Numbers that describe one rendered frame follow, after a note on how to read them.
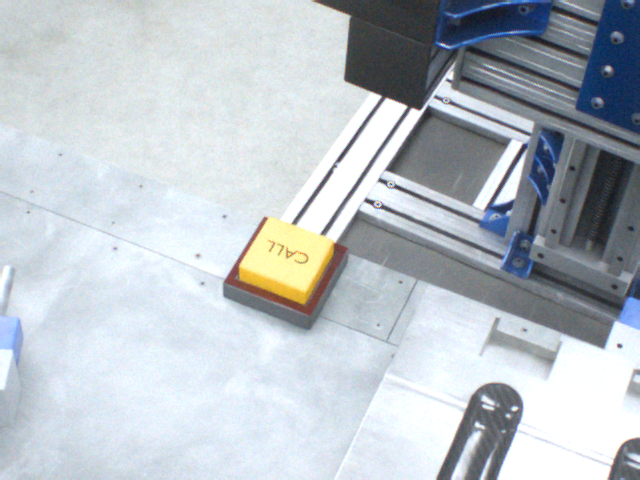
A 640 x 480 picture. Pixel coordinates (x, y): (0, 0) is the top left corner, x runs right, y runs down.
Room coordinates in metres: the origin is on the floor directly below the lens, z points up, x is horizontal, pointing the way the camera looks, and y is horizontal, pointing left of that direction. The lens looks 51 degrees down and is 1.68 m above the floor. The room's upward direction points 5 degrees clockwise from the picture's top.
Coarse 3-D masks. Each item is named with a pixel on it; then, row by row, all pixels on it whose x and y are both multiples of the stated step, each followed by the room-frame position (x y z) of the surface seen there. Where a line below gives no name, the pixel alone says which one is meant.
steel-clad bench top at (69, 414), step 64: (0, 128) 0.82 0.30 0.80; (0, 192) 0.74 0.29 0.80; (64, 192) 0.75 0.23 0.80; (128, 192) 0.76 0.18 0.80; (0, 256) 0.67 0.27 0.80; (64, 256) 0.68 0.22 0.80; (128, 256) 0.68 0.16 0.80; (192, 256) 0.69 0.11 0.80; (64, 320) 0.61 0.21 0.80; (128, 320) 0.62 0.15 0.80; (192, 320) 0.62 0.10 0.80; (256, 320) 0.63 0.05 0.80; (320, 320) 0.64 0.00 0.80; (384, 320) 0.64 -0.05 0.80; (512, 320) 0.65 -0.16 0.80; (64, 384) 0.55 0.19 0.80; (128, 384) 0.56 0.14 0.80; (192, 384) 0.56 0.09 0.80; (256, 384) 0.57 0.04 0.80; (320, 384) 0.57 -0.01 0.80; (0, 448) 0.49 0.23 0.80; (64, 448) 0.49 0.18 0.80; (128, 448) 0.50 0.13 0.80; (192, 448) 0.51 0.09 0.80; (256, 448) 0.51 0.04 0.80; (320, 448) 0.52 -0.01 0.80
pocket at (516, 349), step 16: (496, 320) 0.59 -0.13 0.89; (496, 336) 0.59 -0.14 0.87; (512, 336) 0.58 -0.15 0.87; (528, 336) 0.58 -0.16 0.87; (496, 352) 0.57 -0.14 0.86; (512, 352) 0.58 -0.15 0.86; (528, 352) 0.58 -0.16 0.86; (544, 352) 0.57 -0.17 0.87; (528, 368) 0.56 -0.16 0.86; (544, 368) 0.56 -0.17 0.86
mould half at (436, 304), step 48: (432, 288) 0.61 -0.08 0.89; (432, 336) 0.57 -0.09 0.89; (480, 336) 0.57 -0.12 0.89; (384, 384) 0.52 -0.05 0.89; (432, 384) 0.52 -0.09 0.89; (480, 384) 0.53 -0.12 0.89; (528, 384) 0.53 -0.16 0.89; (576, 384) 0.53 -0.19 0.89; (624, 384) 0.54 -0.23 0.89; (384, 432) 0.48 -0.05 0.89; (432, 432) 0.49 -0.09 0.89; (528, 432) 0.49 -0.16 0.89; (576, 432) 0.49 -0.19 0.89; (624, 432) 0.50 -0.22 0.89
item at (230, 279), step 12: (252, 240) 0.70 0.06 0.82; (336, 264) 0.68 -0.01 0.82; (228, 276) 0.66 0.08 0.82; (324, 276) 0.67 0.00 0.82; (240, 288) 0.65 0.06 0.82; (252, 288) 0.65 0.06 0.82; (324, 288) 0.65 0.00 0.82; (276, 300) 0.64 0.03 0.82; (288, 300) 0.64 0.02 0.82; (312, 300) 0.64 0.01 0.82; (312, 312) 0.63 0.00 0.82
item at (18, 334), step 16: (0, 288) 0.62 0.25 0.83; (0, 304) 0.60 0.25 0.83; (0, 320) 0.58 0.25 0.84; (16, 320) 0.58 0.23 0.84; (0, 336) 0.56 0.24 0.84; (16, 336) 0.57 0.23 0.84; (0, 352) 0.54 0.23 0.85; (16, 352) 0.56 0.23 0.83; (0, 368) 0.53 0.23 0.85; (16, 368) 0.54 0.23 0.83; (0, 384) 0.51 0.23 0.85; (16, 384) 0.53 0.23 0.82; (0, 400) 0.51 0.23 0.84; (16, 400) 0.53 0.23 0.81; (0, 416) 0.51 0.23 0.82
